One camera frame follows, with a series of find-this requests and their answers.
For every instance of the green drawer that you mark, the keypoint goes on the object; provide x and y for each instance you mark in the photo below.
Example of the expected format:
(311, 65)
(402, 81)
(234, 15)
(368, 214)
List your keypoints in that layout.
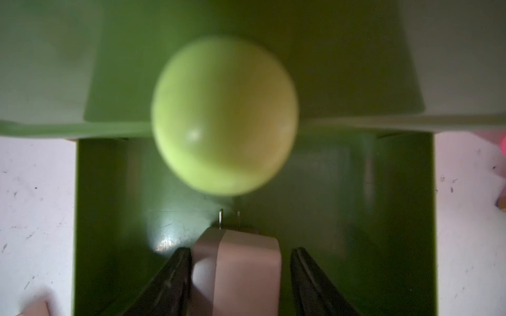
(362, 205)

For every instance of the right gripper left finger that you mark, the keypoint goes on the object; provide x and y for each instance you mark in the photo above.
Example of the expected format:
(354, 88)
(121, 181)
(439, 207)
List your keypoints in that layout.
(169, 290)

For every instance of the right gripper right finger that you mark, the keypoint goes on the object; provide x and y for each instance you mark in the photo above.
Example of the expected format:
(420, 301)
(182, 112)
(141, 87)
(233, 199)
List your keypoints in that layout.
(313, 292)

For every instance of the yellow green drawer cabinet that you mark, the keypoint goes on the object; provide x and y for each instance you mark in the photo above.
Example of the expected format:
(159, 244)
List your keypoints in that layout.
(225, 86)

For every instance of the pink plug two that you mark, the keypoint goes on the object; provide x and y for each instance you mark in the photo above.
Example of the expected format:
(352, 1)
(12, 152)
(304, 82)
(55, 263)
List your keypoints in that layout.
(235, 271)

